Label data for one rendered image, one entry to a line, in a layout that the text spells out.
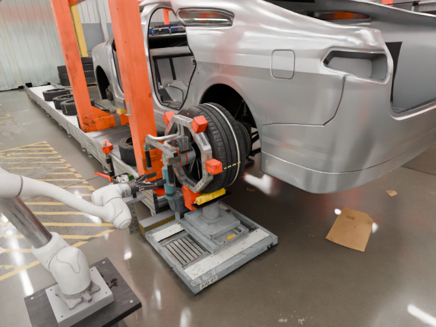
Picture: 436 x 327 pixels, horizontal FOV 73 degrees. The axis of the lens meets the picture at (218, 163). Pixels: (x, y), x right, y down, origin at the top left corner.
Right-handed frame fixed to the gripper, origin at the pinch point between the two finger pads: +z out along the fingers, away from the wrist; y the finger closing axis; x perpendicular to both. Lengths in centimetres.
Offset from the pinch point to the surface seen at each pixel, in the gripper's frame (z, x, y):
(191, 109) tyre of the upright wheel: 37, 34, -16
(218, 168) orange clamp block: 32.8, 2.7, 18.8
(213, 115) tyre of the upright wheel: 46, 31, -1
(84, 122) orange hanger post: 14, -18, -250
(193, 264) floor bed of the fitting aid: 15, -76, 6
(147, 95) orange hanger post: 25, 41, -58
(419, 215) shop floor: 216, -82, 82
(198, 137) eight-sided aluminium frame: 29.8, 20.2, 3.0
